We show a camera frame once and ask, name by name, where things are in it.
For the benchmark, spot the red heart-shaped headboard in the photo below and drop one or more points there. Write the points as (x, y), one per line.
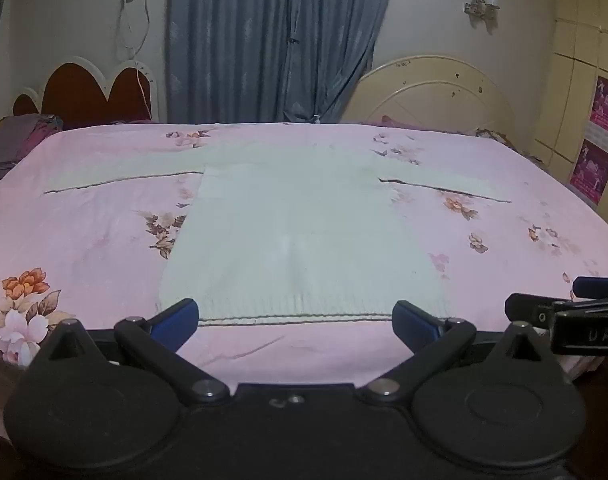
(79, 95)

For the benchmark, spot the purple pillow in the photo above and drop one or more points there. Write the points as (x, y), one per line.
(14, 135)

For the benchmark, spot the patterned pillow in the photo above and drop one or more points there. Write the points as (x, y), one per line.
(508, 142)

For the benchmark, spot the pink floral bed sheet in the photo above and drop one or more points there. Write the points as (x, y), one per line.
(84, 220)

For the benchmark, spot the twin wall lamp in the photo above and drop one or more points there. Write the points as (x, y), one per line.
(481, 2)

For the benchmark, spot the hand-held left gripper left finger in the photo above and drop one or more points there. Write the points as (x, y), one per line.
(176, 317)

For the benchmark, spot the cream wardrobe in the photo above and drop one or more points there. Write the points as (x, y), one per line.
(573, 60)

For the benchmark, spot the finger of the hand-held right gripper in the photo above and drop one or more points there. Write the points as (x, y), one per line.
(596, 286)
(528, 308)

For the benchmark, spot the purple blanket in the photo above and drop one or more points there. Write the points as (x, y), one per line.
(423, 124)

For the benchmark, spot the wide blue curtain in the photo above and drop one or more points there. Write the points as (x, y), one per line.
(264, 35)

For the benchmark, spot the pale green knit sweater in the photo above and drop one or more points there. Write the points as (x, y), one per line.
(304, 220)

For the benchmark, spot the cream round headboard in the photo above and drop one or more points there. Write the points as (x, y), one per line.
(433, 95)

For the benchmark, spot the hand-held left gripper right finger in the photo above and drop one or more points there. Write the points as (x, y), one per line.
(414, 322)

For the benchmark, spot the pink wall poster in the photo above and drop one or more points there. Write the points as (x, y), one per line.
(591, 170)
(606, 107)

